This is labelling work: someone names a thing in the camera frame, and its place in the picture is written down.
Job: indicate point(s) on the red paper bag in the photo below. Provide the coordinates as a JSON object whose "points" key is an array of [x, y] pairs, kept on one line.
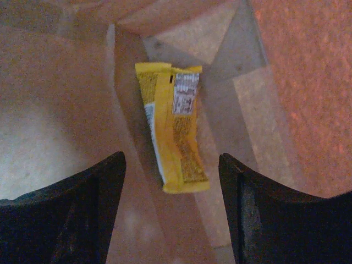
{"points": [[275, 94]]}

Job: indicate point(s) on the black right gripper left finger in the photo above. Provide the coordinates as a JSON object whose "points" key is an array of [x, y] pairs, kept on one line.
{"points": [[70, 221]]}

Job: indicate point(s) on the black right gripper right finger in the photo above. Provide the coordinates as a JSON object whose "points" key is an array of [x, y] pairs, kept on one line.
{"points": [[272, 223]]}

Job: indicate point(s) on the yellow snack bar wrapper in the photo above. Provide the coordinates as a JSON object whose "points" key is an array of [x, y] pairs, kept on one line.
{"points": [[169, 96]]}

